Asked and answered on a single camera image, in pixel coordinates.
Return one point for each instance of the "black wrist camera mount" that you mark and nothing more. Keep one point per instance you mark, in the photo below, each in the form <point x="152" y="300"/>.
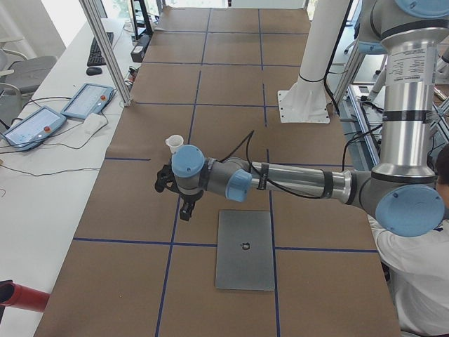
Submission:
<point x="165" y="180"/>

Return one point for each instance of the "black computer box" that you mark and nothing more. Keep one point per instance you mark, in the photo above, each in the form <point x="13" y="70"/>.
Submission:
<point x="139" y="50"/>

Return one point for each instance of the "white pedestal column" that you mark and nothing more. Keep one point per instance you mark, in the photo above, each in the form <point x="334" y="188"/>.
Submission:
<point x="305" y="101"/>

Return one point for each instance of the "aluminium frame post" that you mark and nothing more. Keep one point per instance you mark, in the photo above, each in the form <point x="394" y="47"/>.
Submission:
<point x="95" y="22"/>

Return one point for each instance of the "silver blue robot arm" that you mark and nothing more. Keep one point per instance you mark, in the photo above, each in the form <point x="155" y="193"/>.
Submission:
<point x="398" y="192"/>

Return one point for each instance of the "white cup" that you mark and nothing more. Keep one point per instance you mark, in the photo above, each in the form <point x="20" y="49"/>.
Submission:
<point x="174" y="142"/>

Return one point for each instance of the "blue teach pendant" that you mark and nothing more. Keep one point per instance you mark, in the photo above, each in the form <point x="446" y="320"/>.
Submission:
<point x="89" y="99"/>
<point x="34" y="129"/>

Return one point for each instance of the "grey closed laptop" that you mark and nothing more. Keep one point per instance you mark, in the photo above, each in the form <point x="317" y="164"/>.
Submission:
<point x="244" y="251"/>

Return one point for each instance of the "person in white shirt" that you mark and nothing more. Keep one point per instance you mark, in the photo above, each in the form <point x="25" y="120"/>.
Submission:
<point x="418" y="268"/>

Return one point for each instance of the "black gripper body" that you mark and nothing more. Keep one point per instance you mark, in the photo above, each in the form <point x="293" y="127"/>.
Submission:
<point x="189" y="199"/>

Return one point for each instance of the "blue teach pendant far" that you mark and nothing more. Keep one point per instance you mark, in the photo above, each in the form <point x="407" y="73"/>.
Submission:
<point x="89" y="99"/>

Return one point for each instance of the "grey office chair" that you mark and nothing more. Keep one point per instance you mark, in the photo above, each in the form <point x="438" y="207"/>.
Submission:
<point x="22" y="76"/>

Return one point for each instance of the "black computer mouse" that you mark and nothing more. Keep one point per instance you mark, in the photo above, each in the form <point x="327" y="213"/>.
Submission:
<point x="92" y="71"/>

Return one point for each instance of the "red bottle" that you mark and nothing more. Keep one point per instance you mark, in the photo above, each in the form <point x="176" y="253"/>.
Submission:
<point x="22" y="297"/>

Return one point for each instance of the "white cloth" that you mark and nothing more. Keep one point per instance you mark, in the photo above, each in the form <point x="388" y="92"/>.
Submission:
<point x="93" y="123"/>

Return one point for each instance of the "black keyboard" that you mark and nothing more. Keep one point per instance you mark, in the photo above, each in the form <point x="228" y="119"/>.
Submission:
<point x="95" y="57"/>

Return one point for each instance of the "blue teach pendant near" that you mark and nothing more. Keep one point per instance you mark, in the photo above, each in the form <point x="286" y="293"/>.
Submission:
<point x="34" y="129"/>

